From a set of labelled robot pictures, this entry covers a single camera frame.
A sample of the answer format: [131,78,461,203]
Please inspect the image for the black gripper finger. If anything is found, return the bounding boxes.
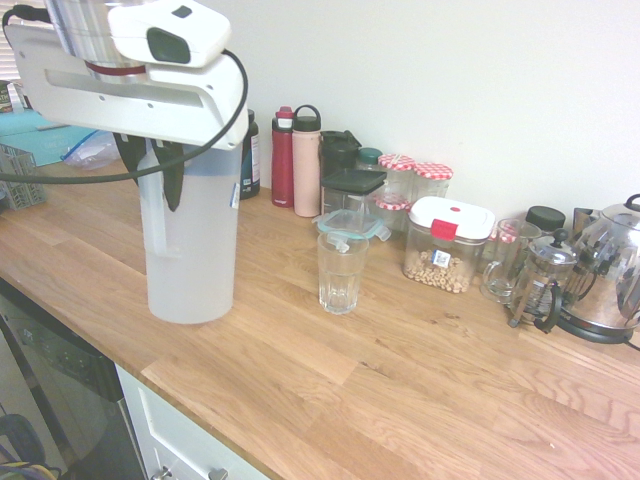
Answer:
[115,133,147,176]
[153,140,187,213]

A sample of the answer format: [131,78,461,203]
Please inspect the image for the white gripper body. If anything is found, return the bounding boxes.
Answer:
[8,22,250,152]

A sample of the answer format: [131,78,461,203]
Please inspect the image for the translucent pitcher with blue lid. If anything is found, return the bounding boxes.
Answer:
[136,143,242,327]

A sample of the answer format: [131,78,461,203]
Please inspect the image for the red water bottle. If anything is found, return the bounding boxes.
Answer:
[271,105,297,208]

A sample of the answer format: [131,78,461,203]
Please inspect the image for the clear plastic zip bag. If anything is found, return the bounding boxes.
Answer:
[59,127,124,174]

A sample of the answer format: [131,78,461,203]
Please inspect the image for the black Vega protein tub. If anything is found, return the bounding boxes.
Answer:
[239,109,262,202]

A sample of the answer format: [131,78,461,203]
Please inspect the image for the teal bread box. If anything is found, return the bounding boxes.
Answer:
[0,108,101,169]

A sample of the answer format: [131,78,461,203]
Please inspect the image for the grey plastic basket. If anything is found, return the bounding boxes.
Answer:
[0,142,49,212]

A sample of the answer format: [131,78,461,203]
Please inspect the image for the pink bottle with black lid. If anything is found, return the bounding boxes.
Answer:
[291,104,323,219]

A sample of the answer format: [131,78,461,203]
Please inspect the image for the white window blinds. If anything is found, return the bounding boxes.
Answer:
[0,0,24,82]

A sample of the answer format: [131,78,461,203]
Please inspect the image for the black shaker bottle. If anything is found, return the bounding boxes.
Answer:
[319,129,362,179]

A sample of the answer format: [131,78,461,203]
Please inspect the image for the clear container with black lid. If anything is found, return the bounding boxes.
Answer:
[320,168,389,222]

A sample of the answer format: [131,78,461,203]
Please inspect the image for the glass container with teal lid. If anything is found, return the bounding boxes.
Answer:
[311,209,393,245]

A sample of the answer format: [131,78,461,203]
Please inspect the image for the glass jar with green lid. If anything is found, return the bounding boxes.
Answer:
[355,147,384,174]

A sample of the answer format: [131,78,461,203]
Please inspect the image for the clear drinking glass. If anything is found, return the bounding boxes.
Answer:
[316,230,371,316]

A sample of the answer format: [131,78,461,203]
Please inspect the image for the jar with red checked lid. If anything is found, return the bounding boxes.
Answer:
[411,161,456,202]
[373,194,413,233]
[492,219,522,247]
[377,153,418,202]

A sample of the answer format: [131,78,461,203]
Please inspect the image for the black dishwasher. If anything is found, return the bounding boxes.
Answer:
[0,288,147,480]

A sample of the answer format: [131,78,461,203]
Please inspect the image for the white cabinet drawer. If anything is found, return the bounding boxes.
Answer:
[114,361,274,480]

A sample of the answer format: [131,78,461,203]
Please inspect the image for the cereal container with white lid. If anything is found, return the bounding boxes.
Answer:
[401,195,497,297]

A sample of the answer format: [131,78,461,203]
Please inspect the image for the clear glass mug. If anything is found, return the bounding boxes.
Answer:
[480,217,543,306]

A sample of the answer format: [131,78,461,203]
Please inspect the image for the jar with black lid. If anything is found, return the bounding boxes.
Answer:
[524,204,568,237]

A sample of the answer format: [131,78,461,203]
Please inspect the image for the glass and metal French press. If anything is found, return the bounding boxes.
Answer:
[507,227,582,336]

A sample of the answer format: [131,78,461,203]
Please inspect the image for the shiny metal electric kettle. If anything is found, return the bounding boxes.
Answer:
[556,193,640,347]

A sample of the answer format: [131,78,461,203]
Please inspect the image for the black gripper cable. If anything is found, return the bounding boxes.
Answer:
[0,7,251,184]

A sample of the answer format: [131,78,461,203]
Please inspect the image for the silver drawer handle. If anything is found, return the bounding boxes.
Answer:
[155,464,231,480]

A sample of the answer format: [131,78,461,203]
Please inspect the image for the blue yellow floor cables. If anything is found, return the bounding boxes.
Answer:
[0,411,62,480]

